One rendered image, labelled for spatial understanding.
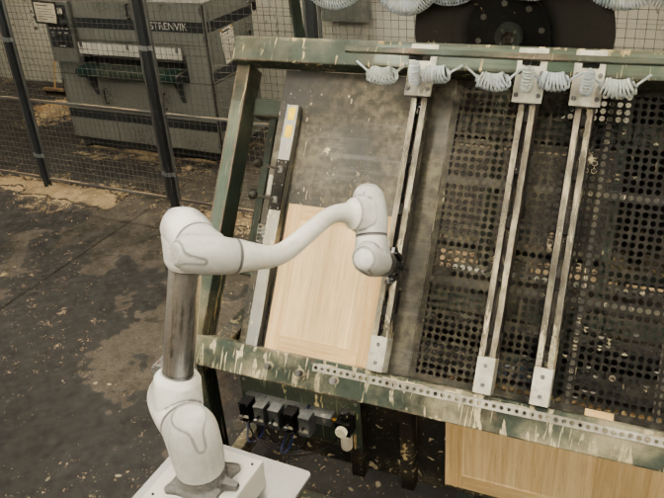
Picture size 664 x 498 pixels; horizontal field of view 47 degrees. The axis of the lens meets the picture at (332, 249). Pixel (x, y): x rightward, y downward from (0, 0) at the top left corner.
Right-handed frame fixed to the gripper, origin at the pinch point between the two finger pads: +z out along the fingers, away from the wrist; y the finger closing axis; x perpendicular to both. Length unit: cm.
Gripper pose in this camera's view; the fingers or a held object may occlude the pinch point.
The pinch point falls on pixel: (401, 269)
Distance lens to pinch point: 270.1
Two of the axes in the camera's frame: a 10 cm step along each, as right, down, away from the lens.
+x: -9.1, -1.4, 3.8
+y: 1.7, -9.8, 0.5
